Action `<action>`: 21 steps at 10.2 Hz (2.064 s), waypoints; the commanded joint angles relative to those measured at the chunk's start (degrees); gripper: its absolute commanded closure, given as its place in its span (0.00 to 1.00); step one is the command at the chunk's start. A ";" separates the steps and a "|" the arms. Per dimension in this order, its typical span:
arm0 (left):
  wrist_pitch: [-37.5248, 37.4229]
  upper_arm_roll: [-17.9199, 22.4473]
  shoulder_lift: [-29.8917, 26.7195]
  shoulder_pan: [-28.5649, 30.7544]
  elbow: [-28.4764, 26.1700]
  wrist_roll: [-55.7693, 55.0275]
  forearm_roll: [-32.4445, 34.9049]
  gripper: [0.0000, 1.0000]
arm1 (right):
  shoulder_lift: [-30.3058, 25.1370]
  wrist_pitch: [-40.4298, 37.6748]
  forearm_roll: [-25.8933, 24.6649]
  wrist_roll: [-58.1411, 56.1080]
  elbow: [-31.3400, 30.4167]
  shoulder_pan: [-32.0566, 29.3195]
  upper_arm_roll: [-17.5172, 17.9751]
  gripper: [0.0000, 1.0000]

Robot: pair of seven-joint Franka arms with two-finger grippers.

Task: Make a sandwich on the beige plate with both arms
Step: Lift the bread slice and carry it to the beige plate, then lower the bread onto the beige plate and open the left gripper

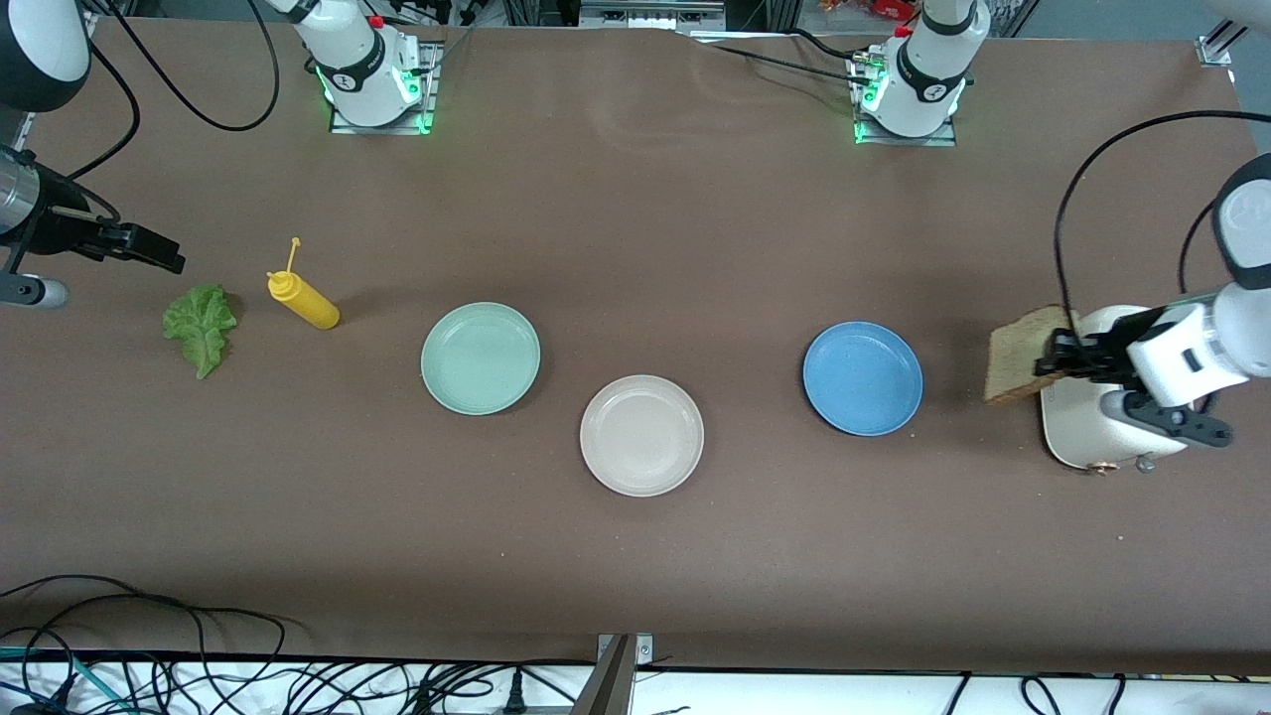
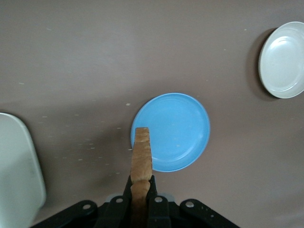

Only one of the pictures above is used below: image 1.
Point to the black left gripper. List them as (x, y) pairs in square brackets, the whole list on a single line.
[(1104, 356)]

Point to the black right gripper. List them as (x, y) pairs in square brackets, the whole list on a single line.
[(58, 234)]

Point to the brown bread slice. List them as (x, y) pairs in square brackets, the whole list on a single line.
[(1013, 357)]

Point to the green lettuce leaf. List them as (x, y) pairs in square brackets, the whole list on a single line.
[(202, 323)]

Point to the yellow mustard squeeze bottle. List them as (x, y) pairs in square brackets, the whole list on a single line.
[(310, 306)]

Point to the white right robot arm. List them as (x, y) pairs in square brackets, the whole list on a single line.
[(40, 50)]

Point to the blue plate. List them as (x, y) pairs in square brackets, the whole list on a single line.
[(862, 377)]

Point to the mint green plate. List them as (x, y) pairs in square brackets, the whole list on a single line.
[(481, 357)]

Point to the beige plate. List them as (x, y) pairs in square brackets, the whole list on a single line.
[(641, 435)]

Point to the cream white toaster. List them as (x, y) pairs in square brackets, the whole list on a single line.
[(1072, 437)]

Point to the red orange packaging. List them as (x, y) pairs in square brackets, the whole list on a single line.
[(884, 8)]

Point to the grey metal equipment box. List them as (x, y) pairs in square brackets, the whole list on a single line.
[(650, 12)]

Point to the black power plug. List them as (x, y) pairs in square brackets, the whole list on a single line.
[(514, 695)]

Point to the aluminium frame profile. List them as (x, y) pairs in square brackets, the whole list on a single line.
[(1216, 48), (15, 129)]

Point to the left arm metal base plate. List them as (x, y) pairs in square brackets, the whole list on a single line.
[(904, 141)]

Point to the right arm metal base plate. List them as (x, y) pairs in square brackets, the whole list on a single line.
[(382, 129)]

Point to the grey metal table bracket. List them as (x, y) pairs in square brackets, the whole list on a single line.
[(611, 685)]

